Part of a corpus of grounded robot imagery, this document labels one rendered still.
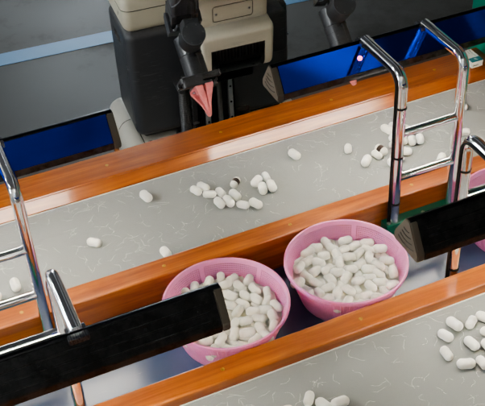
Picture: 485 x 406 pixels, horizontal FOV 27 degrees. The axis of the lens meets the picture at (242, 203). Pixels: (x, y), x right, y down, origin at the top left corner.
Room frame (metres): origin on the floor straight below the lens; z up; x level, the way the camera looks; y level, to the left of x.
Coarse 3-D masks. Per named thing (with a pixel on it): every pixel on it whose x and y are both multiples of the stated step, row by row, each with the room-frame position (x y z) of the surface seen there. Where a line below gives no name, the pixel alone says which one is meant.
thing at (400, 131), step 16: (432, 32) 1.92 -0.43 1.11; (368, 48) 1.87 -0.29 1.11; (448, 48) 1.86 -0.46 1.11; (384, 64) 1.80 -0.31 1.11; (464, 64) 1.81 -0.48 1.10; (400, 80) 1.76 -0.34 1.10; (464, 80) 1.81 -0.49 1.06; (400, 96) 1.75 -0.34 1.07; (464, 96) 1.81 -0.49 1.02; (400, 112) 1.75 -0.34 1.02; (464, 112) 1.82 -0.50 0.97; (400, 128) 1.75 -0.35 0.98; (416, 128) 1.77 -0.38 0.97; (432, 128) 1.78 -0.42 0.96; (400, 144) 1.75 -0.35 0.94; (400, 160) 1.75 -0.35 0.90; (448, 160) 1.81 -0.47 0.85; (400, 176) 1.75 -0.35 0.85; (448, 176) 1.81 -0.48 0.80; (448, 192) 1.81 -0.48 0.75; (432, 208) 1.80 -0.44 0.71; (384, 224) 1.75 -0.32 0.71
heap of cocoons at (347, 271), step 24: (336, 240) 1.70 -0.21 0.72; (312, 264) 1.62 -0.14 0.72; (336, 264) 1.60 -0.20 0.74; (360, 264) 1.59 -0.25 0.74; (384, 264) 1.60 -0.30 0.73; (312, 288) 1.53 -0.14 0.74; (336, 288) 1.52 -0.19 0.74; (360, 288) 1.53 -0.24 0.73; (384, 288) 1.51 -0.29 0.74; (336, 312) 1.46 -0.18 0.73
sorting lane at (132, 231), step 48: (432, 96) 2.23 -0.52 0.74; (480, 96) 2.21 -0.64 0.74; (288, 144) 2.05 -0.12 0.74; (336, 144) 2.04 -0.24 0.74; (384, 144) 2.02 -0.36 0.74; (432, 144) 2.01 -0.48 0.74; (240, 192) 1.87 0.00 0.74; (288, 192) 1.86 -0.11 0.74; (336, 192) 1.85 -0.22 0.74; (0, 240) 1.74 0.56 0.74; (48, 240) 1.73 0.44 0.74; (144, 240) 1.72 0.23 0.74; (192, 240) 1.71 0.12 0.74; (0, 288) 1.58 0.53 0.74
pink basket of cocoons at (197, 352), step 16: (192, 272) 1.58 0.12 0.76; (208, 272) 1.59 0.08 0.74; (224, 272) 1.60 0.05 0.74; (240, 272) 1.59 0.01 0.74; (256, 272) 1.58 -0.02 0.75; (272, 272) 1.56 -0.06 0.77; (176, 288) 1.54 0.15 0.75; (272, 288) 1.54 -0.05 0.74; (288, 304) 1.46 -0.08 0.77; (272, 336) 1.40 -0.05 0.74; (192, 352) 1.39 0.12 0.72; (208, 352) 1.36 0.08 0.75; (224, 352) 1.35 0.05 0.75
